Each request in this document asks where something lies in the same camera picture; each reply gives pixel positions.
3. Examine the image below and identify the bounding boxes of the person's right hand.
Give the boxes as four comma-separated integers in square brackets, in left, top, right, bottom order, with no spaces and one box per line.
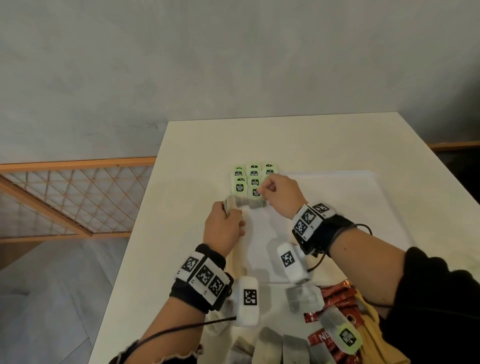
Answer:
[256,173,309,221]

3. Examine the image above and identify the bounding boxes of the person's left hand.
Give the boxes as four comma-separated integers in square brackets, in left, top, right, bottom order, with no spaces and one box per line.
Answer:
[202,200,247,259]

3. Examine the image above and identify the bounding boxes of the white tea bag green tag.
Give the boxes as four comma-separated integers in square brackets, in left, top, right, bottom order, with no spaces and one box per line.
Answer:
[223,194,241,218]
[246,186,269,210]

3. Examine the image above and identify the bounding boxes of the rows of laid tea bags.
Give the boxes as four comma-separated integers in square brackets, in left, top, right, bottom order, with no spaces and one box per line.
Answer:
[229,162,280,209]

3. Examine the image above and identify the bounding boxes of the white tray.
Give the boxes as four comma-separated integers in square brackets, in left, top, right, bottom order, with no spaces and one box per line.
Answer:
[224,169,413,286]

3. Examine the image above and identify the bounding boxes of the pile of tea bags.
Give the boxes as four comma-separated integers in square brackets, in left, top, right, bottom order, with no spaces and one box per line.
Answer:
[206,281,364,364]

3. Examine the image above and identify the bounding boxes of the pile of red coffee sachets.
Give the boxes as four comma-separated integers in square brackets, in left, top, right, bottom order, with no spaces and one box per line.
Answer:
[303,279,367,364]

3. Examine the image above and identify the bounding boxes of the pile of brown sugar packets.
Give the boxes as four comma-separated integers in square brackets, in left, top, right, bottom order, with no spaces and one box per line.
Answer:
[354,288,412,364]

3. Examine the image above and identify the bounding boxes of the person's right forearm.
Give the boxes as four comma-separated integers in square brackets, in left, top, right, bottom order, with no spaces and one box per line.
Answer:
[329,228,408,310]

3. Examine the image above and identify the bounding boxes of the person's black top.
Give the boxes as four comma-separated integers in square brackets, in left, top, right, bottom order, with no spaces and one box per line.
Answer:
[108,245,480,364]

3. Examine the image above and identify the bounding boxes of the black left wristband marker tags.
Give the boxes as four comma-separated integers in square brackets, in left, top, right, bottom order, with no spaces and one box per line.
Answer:
[169,243,235,314]

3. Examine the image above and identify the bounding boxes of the wooden lattice screen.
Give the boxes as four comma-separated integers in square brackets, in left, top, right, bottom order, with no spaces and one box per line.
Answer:
[0,156,158,245]

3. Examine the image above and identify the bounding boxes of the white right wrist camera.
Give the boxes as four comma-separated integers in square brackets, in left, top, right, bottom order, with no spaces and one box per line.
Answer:
[276,241,310,285]

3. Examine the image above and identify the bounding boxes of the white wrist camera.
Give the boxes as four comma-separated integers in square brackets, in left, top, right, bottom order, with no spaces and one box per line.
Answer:
[232,276,260,327]
[276,241,310,285]

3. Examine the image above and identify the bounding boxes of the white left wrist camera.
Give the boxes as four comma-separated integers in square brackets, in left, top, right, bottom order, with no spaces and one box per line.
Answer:
[232,276,260,327]

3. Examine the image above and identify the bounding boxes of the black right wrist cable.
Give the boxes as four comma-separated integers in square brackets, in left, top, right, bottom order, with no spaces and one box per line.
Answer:
[306,223,398,310]

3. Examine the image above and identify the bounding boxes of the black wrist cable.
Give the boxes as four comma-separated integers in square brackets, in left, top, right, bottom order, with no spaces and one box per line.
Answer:
[116,316,238,364]
[306,223,398,310]

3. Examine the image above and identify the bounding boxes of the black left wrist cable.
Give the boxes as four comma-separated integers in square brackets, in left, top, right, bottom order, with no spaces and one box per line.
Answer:
[116,316,238,364]

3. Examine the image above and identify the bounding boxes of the wooden wall rail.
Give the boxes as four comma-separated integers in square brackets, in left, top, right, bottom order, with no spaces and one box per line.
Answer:
[429,140,480,152]

